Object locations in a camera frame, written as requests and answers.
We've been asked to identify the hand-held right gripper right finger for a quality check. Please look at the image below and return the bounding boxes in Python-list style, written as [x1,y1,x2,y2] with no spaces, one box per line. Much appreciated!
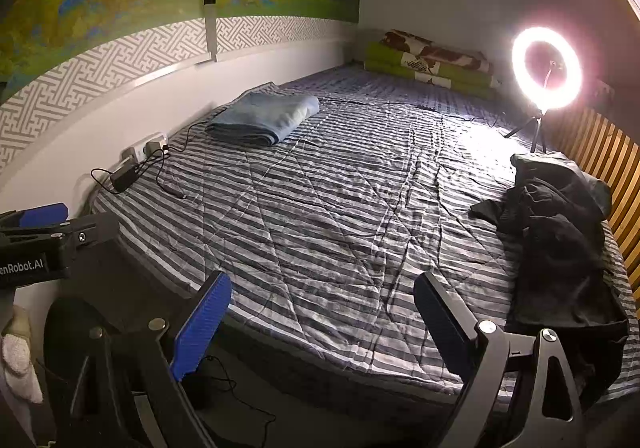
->
[414,272,586,448]

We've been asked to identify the grey striped bed blanket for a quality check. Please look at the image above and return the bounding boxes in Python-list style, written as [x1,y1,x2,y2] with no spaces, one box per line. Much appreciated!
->
[90,65,636,399]

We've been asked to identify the black ring light tripod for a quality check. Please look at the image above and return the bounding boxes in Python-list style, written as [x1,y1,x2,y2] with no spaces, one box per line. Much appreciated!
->
[502,110,548,154]

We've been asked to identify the person's left hand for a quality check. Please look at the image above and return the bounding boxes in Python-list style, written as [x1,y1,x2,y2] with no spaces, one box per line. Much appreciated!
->
[0,305,45,404]

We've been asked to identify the green patterned folded blanket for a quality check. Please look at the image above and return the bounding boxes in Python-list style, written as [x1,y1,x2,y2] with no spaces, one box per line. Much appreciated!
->
[362,29,501,91]

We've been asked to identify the black charging cable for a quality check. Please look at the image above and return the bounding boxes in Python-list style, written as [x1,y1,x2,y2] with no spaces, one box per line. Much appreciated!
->
[157,148,189,200]

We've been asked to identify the blue denim pants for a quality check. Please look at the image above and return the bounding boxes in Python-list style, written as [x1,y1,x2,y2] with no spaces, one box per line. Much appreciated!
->
[205,90,321,146]

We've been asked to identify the black cloth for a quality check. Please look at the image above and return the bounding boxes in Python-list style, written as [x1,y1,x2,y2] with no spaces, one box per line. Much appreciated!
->
[467,152,631,399]

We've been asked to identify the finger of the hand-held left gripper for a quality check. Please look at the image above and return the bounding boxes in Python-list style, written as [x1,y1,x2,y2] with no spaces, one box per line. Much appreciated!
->
[0,202,70,231]
[62,214,121,254]

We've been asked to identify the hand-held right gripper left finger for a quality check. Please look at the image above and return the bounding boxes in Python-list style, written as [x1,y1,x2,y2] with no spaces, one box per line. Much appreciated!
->
[65,270,233,448]

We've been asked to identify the wooden slatted panel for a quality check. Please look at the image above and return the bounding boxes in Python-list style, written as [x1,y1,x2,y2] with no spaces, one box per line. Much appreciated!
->
[547,105,640,301]

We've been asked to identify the round ring light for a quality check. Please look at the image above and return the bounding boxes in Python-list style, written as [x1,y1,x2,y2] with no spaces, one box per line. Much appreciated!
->
[510,26,583,113]

